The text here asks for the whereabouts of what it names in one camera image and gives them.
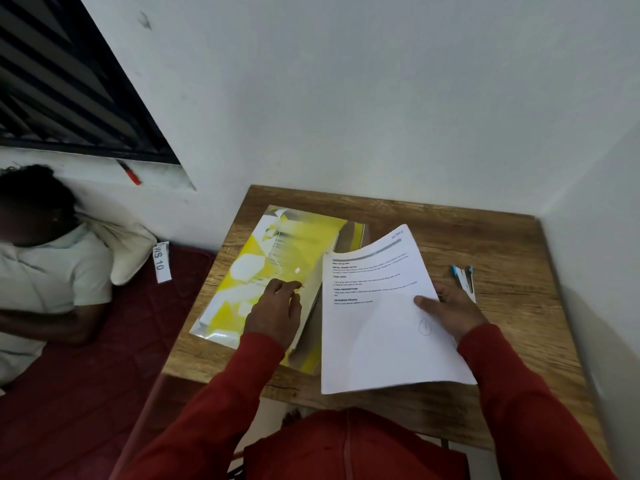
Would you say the person's left hand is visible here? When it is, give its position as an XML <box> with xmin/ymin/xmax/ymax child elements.
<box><xmin>243</xmin><ymin>278</ymin><xmax>305</xmax><ymax>351</ymax></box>

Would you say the person's right forearm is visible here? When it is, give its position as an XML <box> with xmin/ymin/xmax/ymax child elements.
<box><xmin>457</xmin><ymin>323</ymin><xmax>616</xmax><ymax>480</ymax></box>

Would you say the maroon bed mattress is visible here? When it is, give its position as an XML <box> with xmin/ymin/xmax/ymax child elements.
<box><xmin>0</xmin><ymin>244</ymin><xmax>219</xmax><ymax>480</ymax></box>

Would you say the white pillow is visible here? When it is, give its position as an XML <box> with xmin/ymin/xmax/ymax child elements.
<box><xmin>75</xmin><ymin>207</ymin><xmax>159</xmax><ymax>287</ymax></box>

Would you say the white paper label tag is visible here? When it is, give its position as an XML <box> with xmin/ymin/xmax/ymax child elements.
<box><xmin>151</xmin><ymin>240</ymin><xmax>173</xmax><ymax>285</ymax></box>

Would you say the dark louvred window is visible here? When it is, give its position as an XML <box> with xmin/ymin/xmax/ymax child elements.
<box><xmin>0</xmin><ymin>0</ymin><xmax>181</xmax><ymax>165</ymax></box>

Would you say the yellow patterned plastic folder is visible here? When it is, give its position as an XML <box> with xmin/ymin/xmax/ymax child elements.
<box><xmin>189</xmin><ymin>204</ymin><xmax>370</xmax><ymax>377</ymax></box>

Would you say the person's right hand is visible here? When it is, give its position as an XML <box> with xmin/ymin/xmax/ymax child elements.
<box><xmin>413</xmin><ymin>281</ymin><xmax>490</xmax><ymax>345</ymax></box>

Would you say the person's red jacket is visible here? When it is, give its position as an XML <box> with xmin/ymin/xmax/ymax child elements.
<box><xmin>242</xmin><ymin>407</ymin><xmax>471</xmax><ymax>480</ymax></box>

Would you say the red marker on sill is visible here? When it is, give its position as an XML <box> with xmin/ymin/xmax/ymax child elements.
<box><xmin>116</xmin><ymin>159</ymin><xmax>143</xmax><ymax>186</ymax></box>

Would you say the blue and silver stapler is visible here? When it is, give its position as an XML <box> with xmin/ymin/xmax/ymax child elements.
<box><xmin>451</xmin><ymin>265</ymin><xmax>477</xmax><ymax>304</ymax></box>

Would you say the person's left forearm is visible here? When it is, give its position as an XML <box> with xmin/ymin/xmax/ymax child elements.
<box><xmin>117</xmin><ymin>332</ymin><xmax>286</xmax><ymax>480</ymax></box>

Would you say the stack of printed sheets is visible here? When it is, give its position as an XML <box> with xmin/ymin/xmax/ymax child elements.
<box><xmin>321</xmin><ymin>224</ymin><xmax>477</xmax><ymax>395</ymax></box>

